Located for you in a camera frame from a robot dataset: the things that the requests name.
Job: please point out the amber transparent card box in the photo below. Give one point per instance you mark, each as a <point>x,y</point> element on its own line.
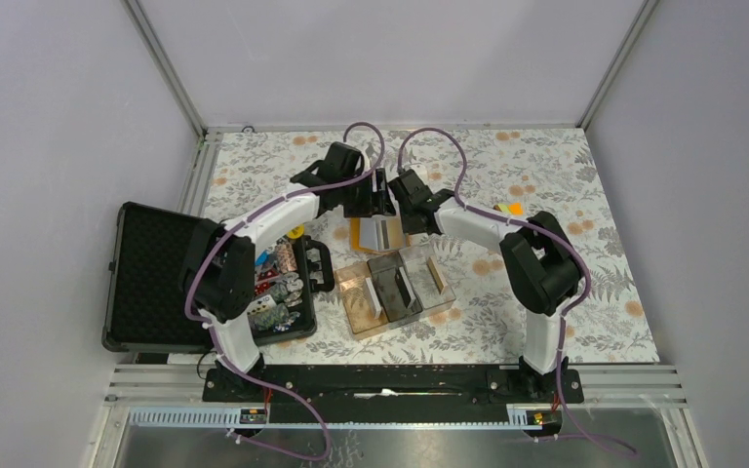
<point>350,282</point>

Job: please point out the white card stack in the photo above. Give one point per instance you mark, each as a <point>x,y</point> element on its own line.
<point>372,297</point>

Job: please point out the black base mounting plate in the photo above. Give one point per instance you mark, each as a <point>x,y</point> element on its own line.
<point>400,394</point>

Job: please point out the smoky black card box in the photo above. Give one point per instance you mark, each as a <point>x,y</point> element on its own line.
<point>382,269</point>

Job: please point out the black card stack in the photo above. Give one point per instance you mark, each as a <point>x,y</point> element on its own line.
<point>404,287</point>

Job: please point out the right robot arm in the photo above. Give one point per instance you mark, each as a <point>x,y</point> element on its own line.
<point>543,269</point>

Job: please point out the clear transparent card box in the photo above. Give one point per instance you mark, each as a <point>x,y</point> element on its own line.
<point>415,258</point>

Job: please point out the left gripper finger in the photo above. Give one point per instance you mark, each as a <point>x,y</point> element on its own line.
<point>360,202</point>
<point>382,200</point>

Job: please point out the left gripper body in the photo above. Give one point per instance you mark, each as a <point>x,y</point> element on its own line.
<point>364,182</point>

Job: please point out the tan leather card holder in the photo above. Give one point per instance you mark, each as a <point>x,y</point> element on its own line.
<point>377,235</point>

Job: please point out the yellow big blind button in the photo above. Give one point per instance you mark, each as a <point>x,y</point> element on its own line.
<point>296,233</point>

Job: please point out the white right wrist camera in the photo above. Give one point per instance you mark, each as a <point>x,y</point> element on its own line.
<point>421,171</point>

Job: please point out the floral table mat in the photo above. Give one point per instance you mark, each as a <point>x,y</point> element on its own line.
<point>542,169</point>

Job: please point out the black poker chip case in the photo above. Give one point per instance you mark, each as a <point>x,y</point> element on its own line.
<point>157,254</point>

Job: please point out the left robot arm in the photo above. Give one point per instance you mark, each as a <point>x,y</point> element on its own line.
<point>252,258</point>

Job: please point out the toy brick stack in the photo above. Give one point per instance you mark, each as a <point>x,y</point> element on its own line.
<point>514,209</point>

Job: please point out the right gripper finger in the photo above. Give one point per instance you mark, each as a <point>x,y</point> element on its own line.
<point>410,222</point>
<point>430,222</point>

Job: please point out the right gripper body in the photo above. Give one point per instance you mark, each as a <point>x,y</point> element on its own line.
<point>405,209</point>

